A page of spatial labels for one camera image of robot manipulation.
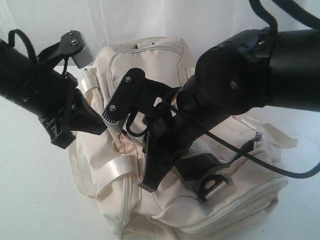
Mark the white backdrop curtain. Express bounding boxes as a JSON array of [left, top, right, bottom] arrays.
[[0, 0, 320, 68]]

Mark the cream fabric duffel bag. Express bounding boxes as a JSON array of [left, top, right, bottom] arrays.
[[67, 37, 288, 240]]

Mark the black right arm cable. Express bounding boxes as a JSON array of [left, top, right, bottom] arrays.
[[159, 0, 320, 180]]

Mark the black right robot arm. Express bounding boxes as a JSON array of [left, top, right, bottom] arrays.
[[139, 29, 320, 192]]

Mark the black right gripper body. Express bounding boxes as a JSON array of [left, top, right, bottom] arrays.
[[145, 99, 195, 165]]

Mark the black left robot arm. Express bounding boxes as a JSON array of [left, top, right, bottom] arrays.
[[0, 41, 107, 149]]

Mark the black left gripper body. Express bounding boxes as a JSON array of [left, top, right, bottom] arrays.
[[38, 72, 82, 149]]

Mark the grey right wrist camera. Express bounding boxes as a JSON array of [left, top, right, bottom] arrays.
[[102, 68, 180, 124]]

